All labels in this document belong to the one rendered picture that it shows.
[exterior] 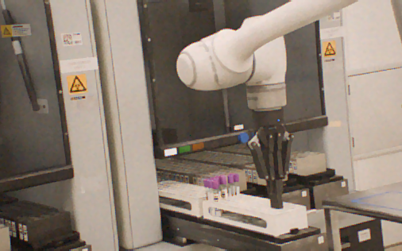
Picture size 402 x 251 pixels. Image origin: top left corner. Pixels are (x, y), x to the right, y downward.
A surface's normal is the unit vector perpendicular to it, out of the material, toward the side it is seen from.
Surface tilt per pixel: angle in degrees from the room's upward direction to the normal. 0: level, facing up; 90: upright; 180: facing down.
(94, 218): 90
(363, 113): 90
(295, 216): 90
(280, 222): 90
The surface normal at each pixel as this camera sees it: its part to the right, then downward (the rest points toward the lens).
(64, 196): -0.82, 0.15
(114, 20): 0.56, 0.04
